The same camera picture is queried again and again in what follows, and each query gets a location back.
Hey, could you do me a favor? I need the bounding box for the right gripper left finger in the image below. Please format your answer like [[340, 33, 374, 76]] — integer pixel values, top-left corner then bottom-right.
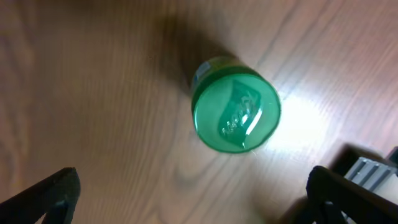
[[1, 167, 81, 223]]

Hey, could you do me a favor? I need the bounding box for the green lid jar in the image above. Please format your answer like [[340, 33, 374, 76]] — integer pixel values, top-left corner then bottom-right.
[[191, 57, 281, 154]]

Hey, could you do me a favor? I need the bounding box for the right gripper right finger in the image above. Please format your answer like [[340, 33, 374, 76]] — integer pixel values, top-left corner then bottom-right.
[[306, 166, 397, 223]]

